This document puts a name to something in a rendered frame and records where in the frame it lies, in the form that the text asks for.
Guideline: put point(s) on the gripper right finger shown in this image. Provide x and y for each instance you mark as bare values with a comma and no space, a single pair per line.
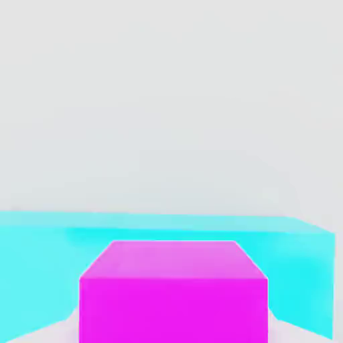
281,333

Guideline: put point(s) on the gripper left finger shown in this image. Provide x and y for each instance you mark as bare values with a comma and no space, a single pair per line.
64,333

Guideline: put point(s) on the small magenta cube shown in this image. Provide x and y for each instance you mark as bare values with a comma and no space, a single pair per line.
173,308

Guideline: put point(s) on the large cyan box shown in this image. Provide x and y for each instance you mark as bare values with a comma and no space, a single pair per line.
37,268

